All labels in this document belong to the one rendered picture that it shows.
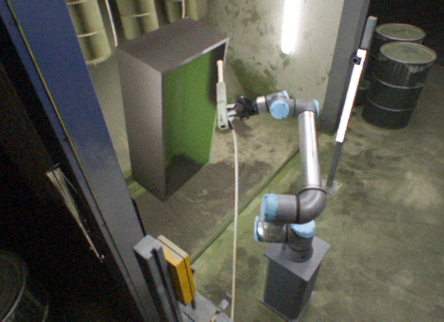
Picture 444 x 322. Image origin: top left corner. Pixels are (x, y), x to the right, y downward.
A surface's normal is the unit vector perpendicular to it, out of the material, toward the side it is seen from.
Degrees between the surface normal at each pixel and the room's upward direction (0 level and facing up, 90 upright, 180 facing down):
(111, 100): 57
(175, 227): 0
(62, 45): 90
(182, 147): 12
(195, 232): 0
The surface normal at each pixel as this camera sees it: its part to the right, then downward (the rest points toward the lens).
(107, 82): 0.63, -0.08
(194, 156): 0.13, -0.66
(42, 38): 0.78, 0.39
